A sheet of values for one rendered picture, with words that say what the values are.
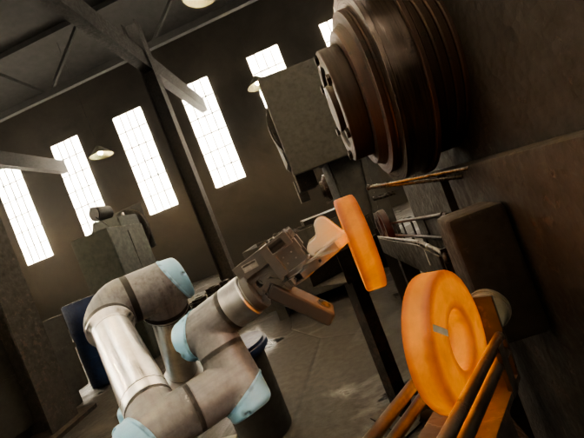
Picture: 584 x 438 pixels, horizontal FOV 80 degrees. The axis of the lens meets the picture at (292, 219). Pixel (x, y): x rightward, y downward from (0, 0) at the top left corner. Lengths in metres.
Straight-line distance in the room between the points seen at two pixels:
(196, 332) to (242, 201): 10.68
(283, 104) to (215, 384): 3.22
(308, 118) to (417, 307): 3.26
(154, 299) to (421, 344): 0.64
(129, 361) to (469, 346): 0.52
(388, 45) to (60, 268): 14.09
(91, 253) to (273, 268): 3.84
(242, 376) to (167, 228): 11.63
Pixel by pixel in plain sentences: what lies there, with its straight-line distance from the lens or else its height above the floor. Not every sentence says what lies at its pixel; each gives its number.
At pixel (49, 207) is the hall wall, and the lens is 14.47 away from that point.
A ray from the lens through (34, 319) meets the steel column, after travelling 3.52.
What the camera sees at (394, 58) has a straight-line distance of 0.73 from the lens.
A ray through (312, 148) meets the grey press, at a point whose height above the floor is 1.45.
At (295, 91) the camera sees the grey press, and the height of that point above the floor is 2.04.
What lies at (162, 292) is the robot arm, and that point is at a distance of 0.88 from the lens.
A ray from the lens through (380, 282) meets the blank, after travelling 0.54.
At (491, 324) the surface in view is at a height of 0.68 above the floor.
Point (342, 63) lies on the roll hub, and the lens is 0.82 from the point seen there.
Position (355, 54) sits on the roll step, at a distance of 0.79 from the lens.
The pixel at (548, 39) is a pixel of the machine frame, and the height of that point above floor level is 1.00.
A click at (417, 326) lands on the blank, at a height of 0.75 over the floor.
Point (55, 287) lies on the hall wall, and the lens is 14.73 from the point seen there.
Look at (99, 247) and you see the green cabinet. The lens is 4.25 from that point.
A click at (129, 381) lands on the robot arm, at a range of 0.65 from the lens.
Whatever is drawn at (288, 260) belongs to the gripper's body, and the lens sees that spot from 0.55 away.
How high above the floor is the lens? 0.90
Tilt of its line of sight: 1 degrees down
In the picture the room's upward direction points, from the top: 21 degrees counter-clockwise
